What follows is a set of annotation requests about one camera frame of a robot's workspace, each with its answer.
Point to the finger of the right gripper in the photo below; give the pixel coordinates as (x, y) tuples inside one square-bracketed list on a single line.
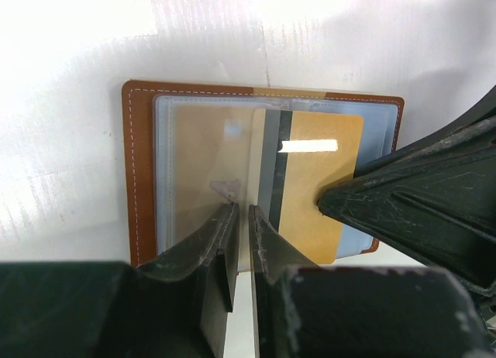
[(436, 205)]

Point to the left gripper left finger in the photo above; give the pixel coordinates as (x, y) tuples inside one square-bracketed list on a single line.
[(176, 305)]

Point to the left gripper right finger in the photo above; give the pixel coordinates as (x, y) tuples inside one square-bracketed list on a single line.
[(301, 309)]

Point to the gold card with grey stripe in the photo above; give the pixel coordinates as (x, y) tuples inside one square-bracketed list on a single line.
[(294, 157)]

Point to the brown leather card holder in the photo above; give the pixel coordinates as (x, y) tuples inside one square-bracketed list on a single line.
[(137, 120)]

